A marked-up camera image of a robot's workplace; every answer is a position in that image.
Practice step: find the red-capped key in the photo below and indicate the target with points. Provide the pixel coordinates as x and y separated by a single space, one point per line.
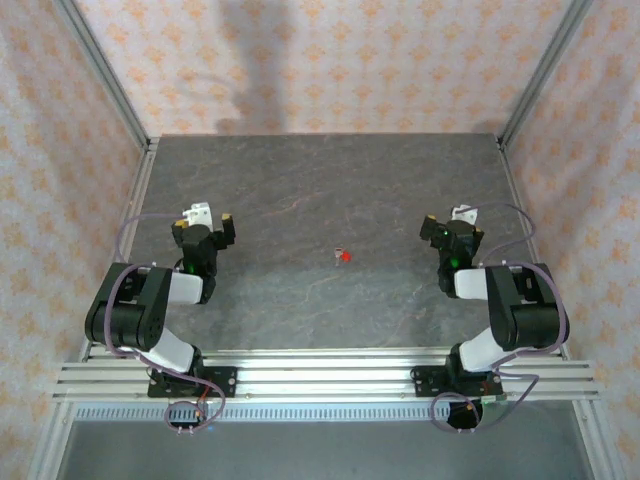
346 257

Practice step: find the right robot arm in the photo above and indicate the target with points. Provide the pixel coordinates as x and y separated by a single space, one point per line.
530 320

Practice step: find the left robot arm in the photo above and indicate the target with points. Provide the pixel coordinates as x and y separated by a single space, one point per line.
130 320

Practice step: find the grey metal panel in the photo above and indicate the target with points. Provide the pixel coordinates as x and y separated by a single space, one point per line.
325 450

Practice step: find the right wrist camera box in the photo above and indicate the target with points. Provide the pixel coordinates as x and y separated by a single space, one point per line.
465 214

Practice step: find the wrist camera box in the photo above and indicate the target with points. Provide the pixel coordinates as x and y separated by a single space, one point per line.
465 214
200 212

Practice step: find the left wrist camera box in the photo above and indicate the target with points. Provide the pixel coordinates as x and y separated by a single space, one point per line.
200 212

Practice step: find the aluminium table edge rail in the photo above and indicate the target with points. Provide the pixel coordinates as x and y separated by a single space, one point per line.
506 162
145 170

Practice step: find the aluminium frame post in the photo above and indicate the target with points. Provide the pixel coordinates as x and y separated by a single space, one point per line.
542 75
108 75

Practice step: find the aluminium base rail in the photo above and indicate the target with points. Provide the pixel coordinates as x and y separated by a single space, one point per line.
325 375

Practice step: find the aluminium frame leg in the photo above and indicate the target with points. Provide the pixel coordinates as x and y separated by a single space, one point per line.
597 445
50 440

